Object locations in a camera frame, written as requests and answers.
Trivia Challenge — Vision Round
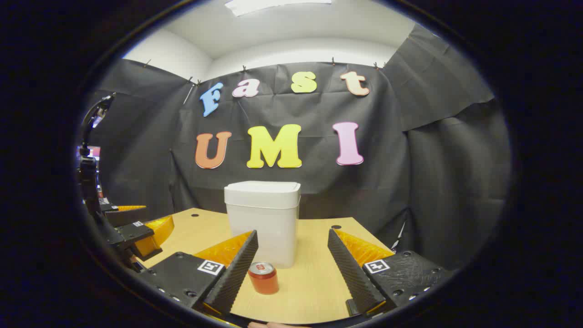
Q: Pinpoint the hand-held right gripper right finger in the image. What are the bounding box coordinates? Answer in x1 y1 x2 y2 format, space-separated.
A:
327 228 454 317

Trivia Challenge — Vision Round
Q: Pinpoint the red pop can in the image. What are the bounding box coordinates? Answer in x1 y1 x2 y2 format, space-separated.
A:
248 261 279 295

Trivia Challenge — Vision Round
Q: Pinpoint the white desktop garbage bin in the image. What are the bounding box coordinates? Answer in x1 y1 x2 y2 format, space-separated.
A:
224 181 302 269

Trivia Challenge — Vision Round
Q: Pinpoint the wooden desktop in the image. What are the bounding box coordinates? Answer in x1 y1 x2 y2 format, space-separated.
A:
137 208 397 325

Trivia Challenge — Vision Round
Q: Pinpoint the ceiling light panel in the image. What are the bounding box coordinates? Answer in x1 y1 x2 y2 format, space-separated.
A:
225 0 333 17

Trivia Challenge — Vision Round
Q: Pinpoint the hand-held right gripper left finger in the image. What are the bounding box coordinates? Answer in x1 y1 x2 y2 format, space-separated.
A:
136 230 259 317

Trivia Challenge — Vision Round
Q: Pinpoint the black backdrop cloth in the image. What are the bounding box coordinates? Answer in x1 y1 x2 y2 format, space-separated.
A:
84 23 513 272

